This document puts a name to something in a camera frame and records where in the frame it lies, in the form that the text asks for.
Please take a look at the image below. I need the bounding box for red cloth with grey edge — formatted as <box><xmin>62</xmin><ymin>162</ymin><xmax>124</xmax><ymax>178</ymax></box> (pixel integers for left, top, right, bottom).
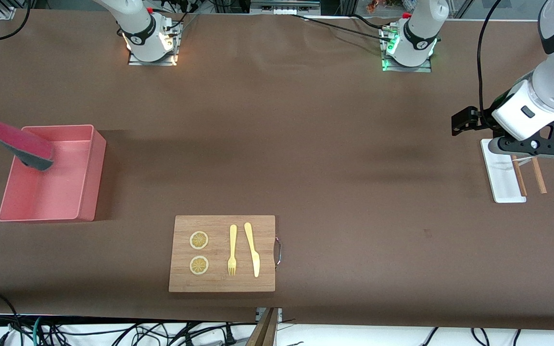
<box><xmin>0</xmin><ymin>112</ymin><xmax>55</xmax><ymax>172</ymax></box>

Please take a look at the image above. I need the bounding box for white rectangular tray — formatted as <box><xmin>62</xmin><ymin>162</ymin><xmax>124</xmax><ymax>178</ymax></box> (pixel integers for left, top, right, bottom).
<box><xmin>480</xmin><ymin>138</ymin><xmax>527</xmax><ymax>204</ymax></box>

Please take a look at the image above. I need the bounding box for grey power strip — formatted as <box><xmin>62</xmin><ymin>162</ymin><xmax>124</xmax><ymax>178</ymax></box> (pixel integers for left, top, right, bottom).
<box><xmin>251</xmin><ymin>0</ymin><xmax>321</xmax><ymax>14</ymax></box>

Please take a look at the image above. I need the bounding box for yellow plastic knife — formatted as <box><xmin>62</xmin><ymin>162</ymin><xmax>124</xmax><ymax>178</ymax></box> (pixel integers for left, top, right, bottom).
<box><xmin>244</xmin><ymin>222</ymin><xmax>261</xmax><ymax>278</ymax></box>

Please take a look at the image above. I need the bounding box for yellow plastic fork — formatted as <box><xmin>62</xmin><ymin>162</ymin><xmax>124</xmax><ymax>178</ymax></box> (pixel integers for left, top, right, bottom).
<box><xmin>227</xmin><ymin>224</ymin><xmax>238</xmax><ymax>276</ymax></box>

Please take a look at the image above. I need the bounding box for wooden plank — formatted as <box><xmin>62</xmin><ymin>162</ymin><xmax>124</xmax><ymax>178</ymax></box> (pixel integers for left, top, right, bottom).
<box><xmin>247</xmin><ymin>308</ymin><xmax>279</xmax><ymax>346</ymax></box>

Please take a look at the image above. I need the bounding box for wooden cutting board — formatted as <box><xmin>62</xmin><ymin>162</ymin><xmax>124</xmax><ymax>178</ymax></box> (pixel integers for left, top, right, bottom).
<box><xmin>168</xmin><ymin>215</ymin><xmax>276</xmax><ymax>293</ymax></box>

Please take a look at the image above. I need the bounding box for pink plastic bin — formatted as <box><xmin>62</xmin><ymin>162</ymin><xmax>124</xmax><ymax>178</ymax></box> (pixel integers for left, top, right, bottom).
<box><xmin>0</xmin><ymin>124</ymin><xmax>107</xmax><ymax>223</ymax></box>

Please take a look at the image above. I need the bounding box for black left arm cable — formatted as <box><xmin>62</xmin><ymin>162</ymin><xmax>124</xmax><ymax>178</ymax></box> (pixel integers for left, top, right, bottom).
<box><xmin>477</xmin><ymin>0</ymin><xmax>504</xmax><ymax>128</ymax></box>

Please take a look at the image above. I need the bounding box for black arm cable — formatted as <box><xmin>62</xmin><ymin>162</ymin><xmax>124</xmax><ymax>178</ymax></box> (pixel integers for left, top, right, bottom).
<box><xmin>0</xmin><ymin>0</ymin><xmax>32</xmax><ymax>42</ymax></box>
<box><xmin>477</xmin><ymin>0</ymin><xmax>504</xmax><ymax>128</ymax></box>

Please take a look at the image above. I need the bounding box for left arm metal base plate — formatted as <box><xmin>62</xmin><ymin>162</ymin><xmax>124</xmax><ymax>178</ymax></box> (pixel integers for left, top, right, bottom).
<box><xmin>382</xmin><ymin>24</ymin><xmax>432</xmax><ymax>73</ymax></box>

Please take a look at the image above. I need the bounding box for black cable on table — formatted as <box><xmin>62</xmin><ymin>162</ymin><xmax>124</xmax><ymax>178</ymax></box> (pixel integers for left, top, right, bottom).
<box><xmin>291</xmin><ymin>13</ymin><xmax>393</xmax><ymax>41</ymax></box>

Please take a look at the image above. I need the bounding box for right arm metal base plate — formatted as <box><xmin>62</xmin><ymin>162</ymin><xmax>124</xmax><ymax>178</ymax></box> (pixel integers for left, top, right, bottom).
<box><xmin>128</xmin><ymin>19</ymin><xmax>179</xmax><ymax>66</ymax></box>

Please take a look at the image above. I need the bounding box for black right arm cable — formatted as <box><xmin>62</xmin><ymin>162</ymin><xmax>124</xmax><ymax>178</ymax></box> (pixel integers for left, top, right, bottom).
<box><xmin>0</xmin><ymin>0</ymin><xmax>32</xmax><ymax>42</ymax></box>

